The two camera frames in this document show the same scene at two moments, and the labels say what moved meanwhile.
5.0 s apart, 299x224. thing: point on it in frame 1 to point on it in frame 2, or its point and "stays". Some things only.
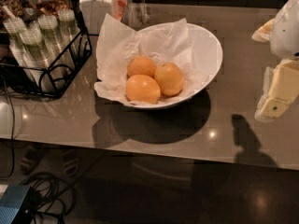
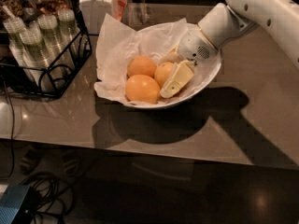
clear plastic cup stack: x=67 y=26 stays
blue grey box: x=11 y=201 stays
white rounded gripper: x=286 y=32 to x=193 y=46
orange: x=170 y=78 stays
